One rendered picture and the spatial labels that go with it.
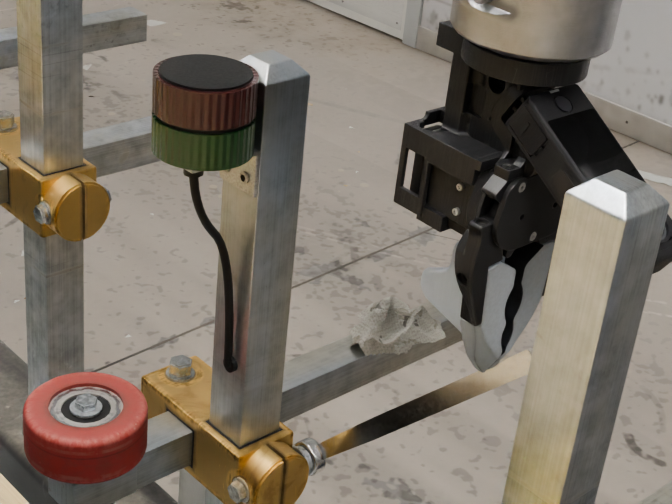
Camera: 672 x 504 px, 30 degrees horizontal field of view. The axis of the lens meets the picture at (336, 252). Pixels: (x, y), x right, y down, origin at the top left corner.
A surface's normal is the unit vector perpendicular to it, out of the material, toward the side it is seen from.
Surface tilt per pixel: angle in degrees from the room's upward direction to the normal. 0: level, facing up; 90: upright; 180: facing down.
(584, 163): 33
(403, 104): 0
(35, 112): 90
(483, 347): 115
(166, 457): 90
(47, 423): 0
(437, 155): 90
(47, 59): 90
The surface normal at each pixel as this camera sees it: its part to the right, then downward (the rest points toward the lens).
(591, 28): 0.50, 0.47
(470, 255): -0.71, 0.13
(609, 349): 0.67, 0.42
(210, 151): 0.23, 0.49
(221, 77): 0.09, -0.87
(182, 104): -0.33, 0.44
